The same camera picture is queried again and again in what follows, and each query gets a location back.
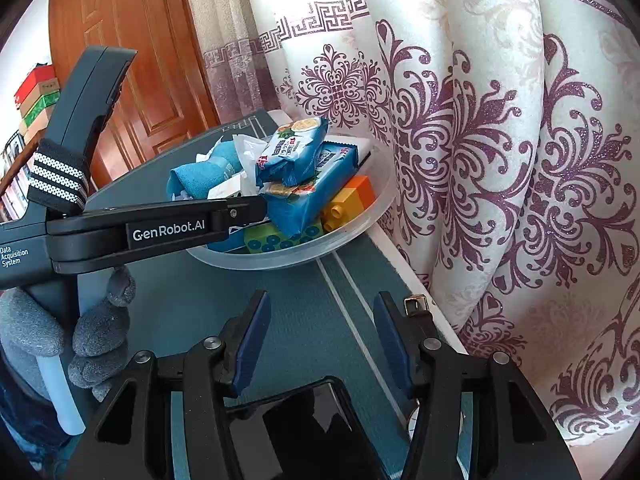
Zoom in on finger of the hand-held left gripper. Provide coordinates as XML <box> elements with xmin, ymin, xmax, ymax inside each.
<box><xmin>220</xmin><ymin>194</ymin><xmax>267</xmax><ymax>234</ymax></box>

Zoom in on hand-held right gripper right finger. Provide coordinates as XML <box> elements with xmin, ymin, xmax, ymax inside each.
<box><xmin>372</xmin><ymin>290</ymin><xmax>583</xmax><ymax>480</ymax></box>

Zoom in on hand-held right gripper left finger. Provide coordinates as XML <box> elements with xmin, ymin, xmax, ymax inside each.
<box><xmin>65</xmin><ymin>289</ymin><xmax>272</xmax><ymax>480</ymax></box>

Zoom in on white and blue carton box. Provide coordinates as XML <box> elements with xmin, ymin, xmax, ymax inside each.
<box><xmin>206</xmin><ymin>227</ymin><xmax>251</xmax><ymax>254</ymax></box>

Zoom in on green block with blue circles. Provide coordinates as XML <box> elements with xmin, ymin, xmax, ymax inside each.
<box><xmin>243</xmin><ymin>220</ymin><xmax>326</xmax><ymax>257</ymax></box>

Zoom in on blue cloth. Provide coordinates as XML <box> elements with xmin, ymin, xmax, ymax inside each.
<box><xmin>167</xmin><ymin>140</ymin><xmax>251</xmax><ymax>202</ymax></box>

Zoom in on blue snack packet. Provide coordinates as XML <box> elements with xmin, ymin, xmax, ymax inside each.
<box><xmin>256</xmin><ymin>116</ymin><xmax>329</xmax><ymax>187</ymax></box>
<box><xmin>264</xmin><ymin>142</ymin><xmax>359</xmax><ymax>239</ymax></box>

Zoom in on white plastic wipes pack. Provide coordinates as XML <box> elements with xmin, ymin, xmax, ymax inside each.
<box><xmin>207</xmin><ymin>132</ymin><xmax>267</xmax><ymax>199</ymax></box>

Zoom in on orange and yellow toy block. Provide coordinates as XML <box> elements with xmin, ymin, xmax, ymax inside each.
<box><xmin>320</xmin><ymin>175</ymin><xmax>377</xmax><ymax>234</ymax></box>

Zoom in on clear plastic bowl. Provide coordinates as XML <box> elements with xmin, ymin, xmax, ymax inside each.
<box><xmin>185</xmin><ymin>125</ymin><xmax>396</xmax><ymax>272</ymax></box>

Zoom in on person's left hand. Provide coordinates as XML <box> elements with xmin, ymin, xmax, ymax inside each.
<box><xmin>0</xmin><ymin>268</ymin><xmax>137</xmax><ymax>402</ymax></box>

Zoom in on rows of books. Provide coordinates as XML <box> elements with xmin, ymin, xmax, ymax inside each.
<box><xmin>0</xmin><ymin>135</ymin><xmax>31</xmax><ymax>221</ymax></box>

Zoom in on black smartphone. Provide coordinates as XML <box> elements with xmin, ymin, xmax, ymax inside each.
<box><xmin>227</xmin><ymin>379</ymin><xmax>392</xmax><ymax>480</ymax></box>

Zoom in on wooden bookshelf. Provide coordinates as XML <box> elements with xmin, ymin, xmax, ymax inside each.
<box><xmin>0</xmin><ymin>130</ymin><xmax>37</xmax><ymax>224</ymax></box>

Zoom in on green box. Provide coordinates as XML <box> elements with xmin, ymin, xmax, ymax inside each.
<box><xmin>20</xmin><ymin>94</ymin><xmax>60</xmax><ymax>129</ymax></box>

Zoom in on red box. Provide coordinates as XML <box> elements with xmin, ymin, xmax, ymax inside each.
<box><xmin>14</xmin><ymin>65</ymin><xmax>56</xmax><ymax>102</ymax></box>

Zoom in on wooden door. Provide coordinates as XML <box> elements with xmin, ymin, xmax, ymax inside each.
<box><xmin>49</xmin><ymin>0</ymin><xmax>222</xmax><ymax>187</ymax></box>

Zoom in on white curtain with purple pattern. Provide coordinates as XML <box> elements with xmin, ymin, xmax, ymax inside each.
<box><xmin>182</xmin><ymin>0</ymin><xmax>640</xmax><ymax>461</ymax></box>

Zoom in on wristwatch with dark strap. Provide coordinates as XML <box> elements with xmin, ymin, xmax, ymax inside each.
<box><xmin>403</xmin><ymin>295</ymin><xmax>432</xmax><ymax>443</ymax></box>

